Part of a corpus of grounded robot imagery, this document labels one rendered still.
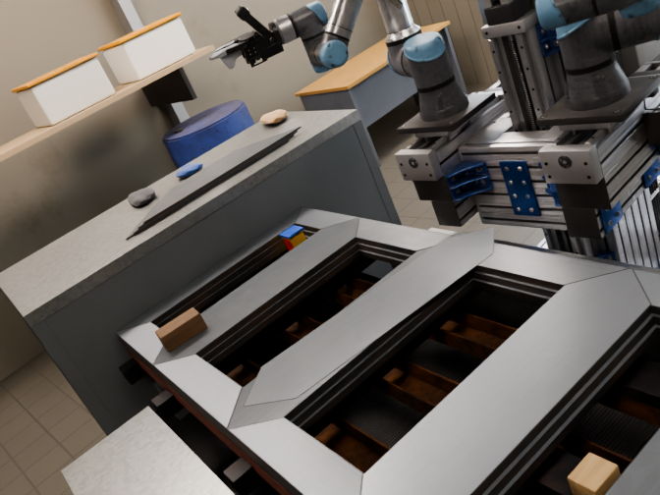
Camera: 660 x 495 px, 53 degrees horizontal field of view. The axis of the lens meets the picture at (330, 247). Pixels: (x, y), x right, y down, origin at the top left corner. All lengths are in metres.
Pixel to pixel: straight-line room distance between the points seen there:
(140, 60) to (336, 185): 2.10
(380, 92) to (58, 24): 2.23
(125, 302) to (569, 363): 1.36
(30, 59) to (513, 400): 4.02
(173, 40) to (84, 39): 0.75
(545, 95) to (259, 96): 3.71
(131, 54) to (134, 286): 2.30
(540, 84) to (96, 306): 1.43
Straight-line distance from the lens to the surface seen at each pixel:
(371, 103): 4.96
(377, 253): 1.84
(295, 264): 1.90
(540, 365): 1.23
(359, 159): 2.46
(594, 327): 1.28
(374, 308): 1.53
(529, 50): 1.92
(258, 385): 1.48
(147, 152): 4.92
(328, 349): 1.47
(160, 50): 4.28
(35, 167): 4.66
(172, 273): 2.15
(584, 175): 1.68
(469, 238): 1.67
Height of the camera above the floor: 1.65
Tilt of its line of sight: 24 degrees down
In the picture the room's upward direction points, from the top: 24 degrees counter-clockwise
